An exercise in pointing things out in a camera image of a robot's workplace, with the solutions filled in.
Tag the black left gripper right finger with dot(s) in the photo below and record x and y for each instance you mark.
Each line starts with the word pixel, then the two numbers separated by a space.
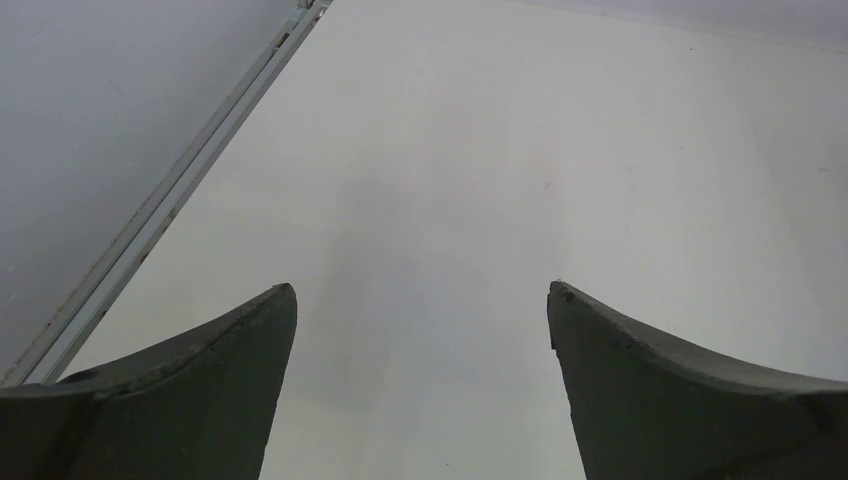
pixel 645 404

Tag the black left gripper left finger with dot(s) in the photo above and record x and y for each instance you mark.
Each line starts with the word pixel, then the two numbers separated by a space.
pixel 199 405

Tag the aluminium table edge rail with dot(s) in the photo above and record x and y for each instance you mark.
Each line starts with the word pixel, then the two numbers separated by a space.
pixel 112 113

